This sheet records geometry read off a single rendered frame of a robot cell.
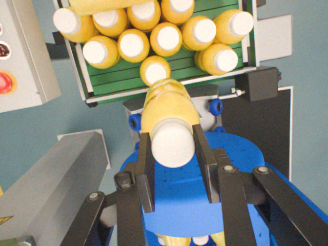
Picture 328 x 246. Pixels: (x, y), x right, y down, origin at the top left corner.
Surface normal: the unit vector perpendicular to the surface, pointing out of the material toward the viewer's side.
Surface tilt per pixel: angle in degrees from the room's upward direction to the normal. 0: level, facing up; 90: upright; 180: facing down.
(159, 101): 76
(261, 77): 0
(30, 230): 90
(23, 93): 0
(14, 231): 90
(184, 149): 4
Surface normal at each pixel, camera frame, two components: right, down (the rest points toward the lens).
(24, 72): 0.05, 0.29
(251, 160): -0.18, -0.94
